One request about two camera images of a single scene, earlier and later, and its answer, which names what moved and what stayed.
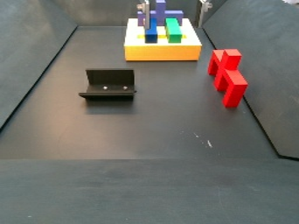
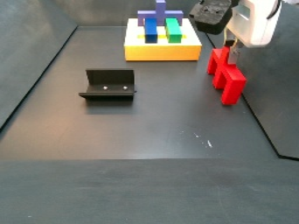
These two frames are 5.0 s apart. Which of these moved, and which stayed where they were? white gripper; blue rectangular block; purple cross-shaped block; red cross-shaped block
Moved: white gripper
Stayed: blue rectangular block; red cross-shaped block; purple cross-shaped block
